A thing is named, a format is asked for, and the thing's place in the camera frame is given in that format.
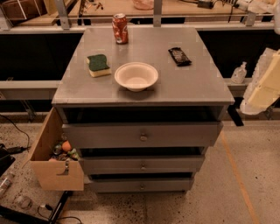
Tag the white paper bowl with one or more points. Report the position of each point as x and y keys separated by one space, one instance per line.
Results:
x=136 y=76

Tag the plastic water bottle on floor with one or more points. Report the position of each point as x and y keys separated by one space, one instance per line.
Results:
x=5 y=182

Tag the grey drawer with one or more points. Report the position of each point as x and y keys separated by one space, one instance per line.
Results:
x=141 y=164
x=142 y=134
x=142 y=185

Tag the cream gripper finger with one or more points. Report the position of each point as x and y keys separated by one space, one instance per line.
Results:
x=264 y=89

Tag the orange fruit in drawer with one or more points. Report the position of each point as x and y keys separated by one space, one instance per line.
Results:
x=66 y=146

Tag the top grey drawer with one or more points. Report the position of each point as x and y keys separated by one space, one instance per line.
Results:
x=142 y=134

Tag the open wooden side drawer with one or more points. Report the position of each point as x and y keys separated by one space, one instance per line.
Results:
x=54 y=175

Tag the grey drawer cabinet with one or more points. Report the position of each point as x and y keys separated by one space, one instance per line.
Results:
x=182 y=94

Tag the green yellow sponge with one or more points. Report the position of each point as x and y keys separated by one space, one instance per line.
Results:
x=97 y=65

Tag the bottom grey drawer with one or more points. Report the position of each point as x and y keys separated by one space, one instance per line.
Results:
x=142 y=185

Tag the clear glass jar on floor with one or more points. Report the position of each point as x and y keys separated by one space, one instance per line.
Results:
x=24 y=202

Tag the black rxbar chocolate bar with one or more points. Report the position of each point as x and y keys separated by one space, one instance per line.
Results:
x=179 y=57

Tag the middle grey drawer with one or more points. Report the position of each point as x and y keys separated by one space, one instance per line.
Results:
x=141 y=164

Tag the red soda can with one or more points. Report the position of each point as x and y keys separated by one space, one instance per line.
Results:
x=120 y=29

